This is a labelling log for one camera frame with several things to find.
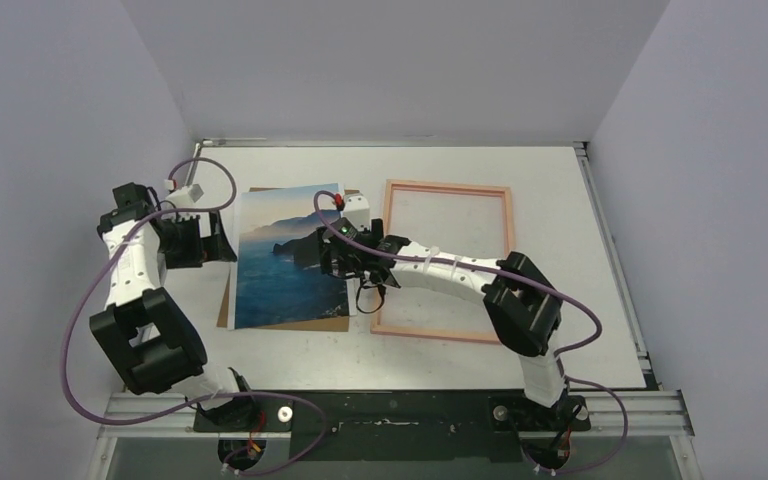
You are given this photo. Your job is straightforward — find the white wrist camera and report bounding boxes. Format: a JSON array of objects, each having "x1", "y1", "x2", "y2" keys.
[
  {"x1": 343, "y1": 193, "x2": 371, "y2": 231},
  {"x1": 163, "y1": 184, "x2": 204, "y2": 209}
]

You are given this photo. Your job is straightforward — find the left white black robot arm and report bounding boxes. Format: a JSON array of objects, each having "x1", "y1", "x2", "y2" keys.
[{"x1": 89, "y1": 183, "x2": 259, "y2": 431}]

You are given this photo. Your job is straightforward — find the pink wooden picture frame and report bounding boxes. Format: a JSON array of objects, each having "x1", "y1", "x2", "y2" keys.
[{"x1": 370, "y1": 180, "x2": 516, "y2": 344}]

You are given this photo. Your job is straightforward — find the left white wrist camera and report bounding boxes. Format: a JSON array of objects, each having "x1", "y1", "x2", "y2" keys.
[{"x1": 163, "y1": 184, "x2": 204, "y2": 209}]

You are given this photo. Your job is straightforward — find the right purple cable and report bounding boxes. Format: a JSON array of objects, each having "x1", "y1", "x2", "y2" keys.
[{"x1": 312, "y1": 190, "x2": 630, "y2": 478}]

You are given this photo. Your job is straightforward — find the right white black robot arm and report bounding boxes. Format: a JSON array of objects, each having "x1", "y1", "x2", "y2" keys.
[{"x1": 316, "y1": 218, "x2": 568, "y2": 429}]

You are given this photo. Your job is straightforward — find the aluminium front rail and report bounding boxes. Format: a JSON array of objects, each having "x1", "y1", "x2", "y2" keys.
[{"x1": 100, "y1": 390, "x2": 695, "y2": 438}]

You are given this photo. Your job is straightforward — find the seascape photo print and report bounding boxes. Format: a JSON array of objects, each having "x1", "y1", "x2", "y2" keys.
[{"x1": 227, "y1": 183, "x2": 359, "y2": 331}]

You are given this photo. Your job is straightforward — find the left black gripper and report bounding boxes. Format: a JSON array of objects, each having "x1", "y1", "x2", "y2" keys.
[{"x1": 159, "y1": 210, "x2": 237, "y2": 269}]

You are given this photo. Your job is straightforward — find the clear acrylic sheet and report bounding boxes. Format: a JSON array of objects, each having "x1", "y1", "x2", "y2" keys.
[{"x1": 371, "y1": 180, "x2": 516, "y2": 344}]

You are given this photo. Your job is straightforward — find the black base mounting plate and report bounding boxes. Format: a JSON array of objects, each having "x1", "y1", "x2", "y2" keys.
[{"x1": 193, "y1": 390, "x2": 591, "y2": 467}]

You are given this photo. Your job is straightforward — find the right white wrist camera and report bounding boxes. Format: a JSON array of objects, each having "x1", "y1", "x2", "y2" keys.
[{"x1": 343, "y1": 193, "x2": 371, "y2": 231}]

